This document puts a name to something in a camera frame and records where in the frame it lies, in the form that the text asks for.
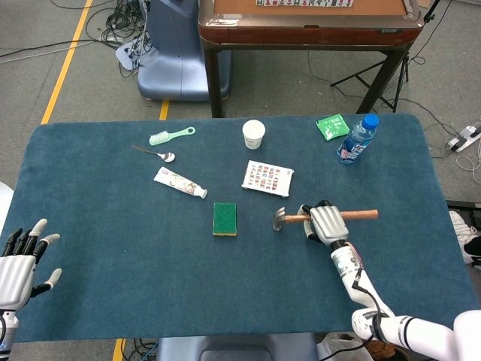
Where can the clear plastic bag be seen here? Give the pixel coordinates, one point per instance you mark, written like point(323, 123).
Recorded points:
point(338, 344)

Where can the blue cap drink bottle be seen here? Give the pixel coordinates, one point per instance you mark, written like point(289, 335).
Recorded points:
point(355, 144)

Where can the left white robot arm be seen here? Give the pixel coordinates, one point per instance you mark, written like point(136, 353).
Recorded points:
point(8, 331)

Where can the brown mahjong table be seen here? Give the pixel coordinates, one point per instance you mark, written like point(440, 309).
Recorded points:
point(300, 34)

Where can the black and white sneaker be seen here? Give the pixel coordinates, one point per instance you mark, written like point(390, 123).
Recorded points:
point(473, 250)

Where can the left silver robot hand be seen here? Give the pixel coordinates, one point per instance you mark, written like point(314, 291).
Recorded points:
point(15, 274)

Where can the white toothpaste tube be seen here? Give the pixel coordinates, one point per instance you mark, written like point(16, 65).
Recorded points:
point(176, 182)

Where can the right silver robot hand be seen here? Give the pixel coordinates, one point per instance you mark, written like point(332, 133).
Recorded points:
point(327, 225)

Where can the white cover book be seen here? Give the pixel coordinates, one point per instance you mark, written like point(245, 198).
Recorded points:
point(267, 178)

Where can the light green brush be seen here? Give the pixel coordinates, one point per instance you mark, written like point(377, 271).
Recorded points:
point(159, 138)

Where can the black tripod stand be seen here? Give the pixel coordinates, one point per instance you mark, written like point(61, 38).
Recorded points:
point(406, 69)

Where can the blue felt table cover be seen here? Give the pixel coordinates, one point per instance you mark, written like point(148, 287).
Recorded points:
point(150, 263)

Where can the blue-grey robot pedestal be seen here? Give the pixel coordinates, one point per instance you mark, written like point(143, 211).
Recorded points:
point(173, 56)

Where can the white paper cup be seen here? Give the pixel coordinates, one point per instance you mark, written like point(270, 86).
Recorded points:
point(253, 135)

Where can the row of face-up mahjong tiles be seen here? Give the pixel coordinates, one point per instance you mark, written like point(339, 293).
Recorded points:
point(300, 3)

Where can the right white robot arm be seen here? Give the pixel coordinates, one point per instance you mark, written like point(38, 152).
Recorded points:
point(347, 267)

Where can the green and yellow sponge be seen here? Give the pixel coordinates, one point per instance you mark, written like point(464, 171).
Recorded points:
point(224, 220)

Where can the green packet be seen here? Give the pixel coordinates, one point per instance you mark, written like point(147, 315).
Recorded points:
point(332, 127)

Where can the white power strip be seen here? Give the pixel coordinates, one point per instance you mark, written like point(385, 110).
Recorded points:
point(464, 138)

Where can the metal spoon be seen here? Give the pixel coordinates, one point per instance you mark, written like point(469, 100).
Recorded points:
point(167, 156)

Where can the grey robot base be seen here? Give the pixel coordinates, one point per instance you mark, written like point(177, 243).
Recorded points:
point(233, 349)

